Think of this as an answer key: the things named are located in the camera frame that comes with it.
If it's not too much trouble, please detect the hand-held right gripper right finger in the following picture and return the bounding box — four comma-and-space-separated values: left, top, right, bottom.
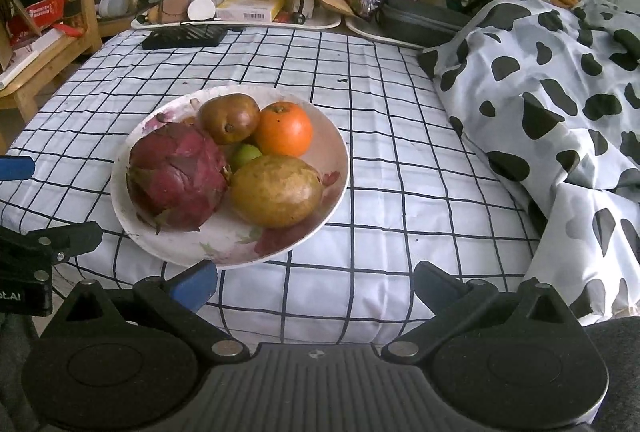
382, 261, 579, 361

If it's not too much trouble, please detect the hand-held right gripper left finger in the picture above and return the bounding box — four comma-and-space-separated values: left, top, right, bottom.
62, 259, 251, 361

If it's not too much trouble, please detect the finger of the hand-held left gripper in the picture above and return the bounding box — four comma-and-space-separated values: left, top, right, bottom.
0, 221, 103, 271
0, 155, 37, 182

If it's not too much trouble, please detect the white floral plate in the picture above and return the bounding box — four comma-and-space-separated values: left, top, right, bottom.
111, 85, 350, 269

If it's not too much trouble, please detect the red dragon fruit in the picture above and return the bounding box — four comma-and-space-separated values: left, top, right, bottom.
126, 122, 233, 233

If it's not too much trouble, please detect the yellow-brown mango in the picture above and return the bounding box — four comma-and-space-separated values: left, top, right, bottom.
230, 155, 324, 229

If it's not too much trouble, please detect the small green fruit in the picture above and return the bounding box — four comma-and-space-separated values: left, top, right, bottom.
230, 143, 263, 173

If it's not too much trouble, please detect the brown pear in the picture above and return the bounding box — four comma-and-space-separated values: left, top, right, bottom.
199, 95, 261, 145

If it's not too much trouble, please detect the orange persimmon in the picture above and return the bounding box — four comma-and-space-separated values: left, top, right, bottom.
256, 102, 314, 158

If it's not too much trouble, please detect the white black-checked cloth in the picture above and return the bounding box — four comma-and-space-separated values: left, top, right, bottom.
0, 25, 551, 348

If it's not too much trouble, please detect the red box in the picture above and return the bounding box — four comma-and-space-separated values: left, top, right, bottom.
22, 0, 69, 31

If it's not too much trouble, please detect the wooden chair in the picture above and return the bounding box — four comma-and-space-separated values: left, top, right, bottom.
0, 0, 104, 153

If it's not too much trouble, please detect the grey bottle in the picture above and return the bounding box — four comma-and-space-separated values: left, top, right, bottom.
97, 0, 139, 18

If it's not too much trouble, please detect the dark grey clothing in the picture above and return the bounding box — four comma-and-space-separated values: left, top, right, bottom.
585, 316, 640, 432

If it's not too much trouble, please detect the cow print blanket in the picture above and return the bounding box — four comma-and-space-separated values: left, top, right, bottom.
417, 0, 640, 328

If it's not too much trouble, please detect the black slotted tray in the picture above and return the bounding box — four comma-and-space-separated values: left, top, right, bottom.
141, 25, 229, 51

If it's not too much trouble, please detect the white bottle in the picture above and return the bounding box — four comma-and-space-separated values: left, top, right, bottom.
187, 0, 224, 21

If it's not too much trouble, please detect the white tray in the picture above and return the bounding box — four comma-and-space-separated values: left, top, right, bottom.
345, 15, 427, 51
131, 10, 343, 32

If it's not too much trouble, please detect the grey zip case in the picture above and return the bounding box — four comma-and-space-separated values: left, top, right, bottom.
375, 0, 474, 47

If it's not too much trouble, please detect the yellow box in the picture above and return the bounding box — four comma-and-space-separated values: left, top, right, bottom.
215, 0, 287, 22

